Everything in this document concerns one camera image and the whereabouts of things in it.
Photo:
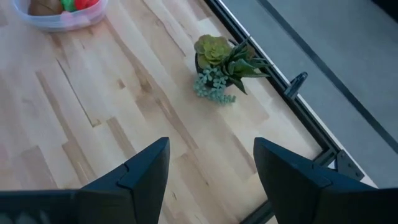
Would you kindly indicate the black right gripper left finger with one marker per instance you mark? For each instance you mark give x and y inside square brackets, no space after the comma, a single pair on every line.
[136,189]

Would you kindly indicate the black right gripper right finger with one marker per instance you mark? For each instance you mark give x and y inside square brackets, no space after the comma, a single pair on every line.
[298,193]

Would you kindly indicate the red toy tomato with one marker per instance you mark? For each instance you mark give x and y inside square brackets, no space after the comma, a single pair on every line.
[84,3]

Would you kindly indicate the green toy vegetable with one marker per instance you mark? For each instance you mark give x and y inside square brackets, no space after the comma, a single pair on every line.
[66,4]

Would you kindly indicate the brown toy kiwi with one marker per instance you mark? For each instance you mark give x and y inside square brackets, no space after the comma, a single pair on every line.
[45,7]

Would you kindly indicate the clear plastic tupperware container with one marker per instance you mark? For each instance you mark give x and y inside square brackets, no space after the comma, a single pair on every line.
[62,20]

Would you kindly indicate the black clamp lever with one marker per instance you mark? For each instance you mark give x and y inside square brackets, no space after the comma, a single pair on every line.
[295,84]

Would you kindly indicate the artificial succulent plant in pot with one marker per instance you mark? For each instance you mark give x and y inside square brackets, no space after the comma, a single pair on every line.
[224,65]

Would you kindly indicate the black corner bracket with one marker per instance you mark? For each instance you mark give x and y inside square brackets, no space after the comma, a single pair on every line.
[348,165]

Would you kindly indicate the black table frame rail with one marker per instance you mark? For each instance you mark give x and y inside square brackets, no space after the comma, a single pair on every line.
[280,84]

